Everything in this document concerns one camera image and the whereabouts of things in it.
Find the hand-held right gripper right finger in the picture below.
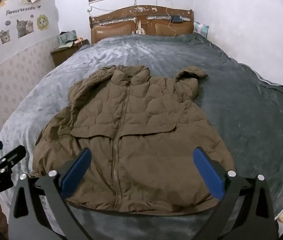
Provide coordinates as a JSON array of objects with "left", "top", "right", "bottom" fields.
[{"left": 193, "top": 147, "right": 280, "bottom": 240}]

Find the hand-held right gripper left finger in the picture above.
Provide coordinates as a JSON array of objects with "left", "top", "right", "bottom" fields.
[{"left": 8, "top": 148, "right": 92, "bottom": 240}]

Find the brown puffer jacket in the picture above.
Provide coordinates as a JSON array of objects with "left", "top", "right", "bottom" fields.
[{"left": 29, "top": 65, "right": 235, "bottom": 217}]

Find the grey plush blanket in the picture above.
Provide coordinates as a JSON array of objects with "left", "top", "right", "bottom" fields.
[{"left": 0, "top": 34, "right": 283, "bottom": 240}]

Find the wooden nightstand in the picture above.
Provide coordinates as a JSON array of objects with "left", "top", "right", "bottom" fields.
[{"left": 50, "top": 39, "right": 90, "bottom": 67}]

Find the yellow flower cat sticker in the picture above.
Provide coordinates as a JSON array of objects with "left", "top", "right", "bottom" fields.
[{"left": 36, "top": 14, "right": 49, "bottom": 31}]

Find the wooden bed headboard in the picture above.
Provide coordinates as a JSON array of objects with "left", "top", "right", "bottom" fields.
[{"left": 89, "top": 5, "right": 194, "bottom": 44}]

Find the checked pillow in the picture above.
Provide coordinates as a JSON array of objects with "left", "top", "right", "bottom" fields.
[{"left": 193, "top": 21, "right": 209, "bottom": 38}]

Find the tabby cat wall sticker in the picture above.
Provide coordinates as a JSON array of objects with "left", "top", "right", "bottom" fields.
[{"left": 0, "top": 29, "right": 11, "bottom": 44}]

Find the grey cats wall sticker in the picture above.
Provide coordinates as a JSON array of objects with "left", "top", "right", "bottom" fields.
[{"left": 16, "top": 19, "right": 35, "bottom": 39}]

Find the orange cable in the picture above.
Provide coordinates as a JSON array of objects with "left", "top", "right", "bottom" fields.
[{"left": 166, "top": 5, "right": 179, "bottom": 37}]

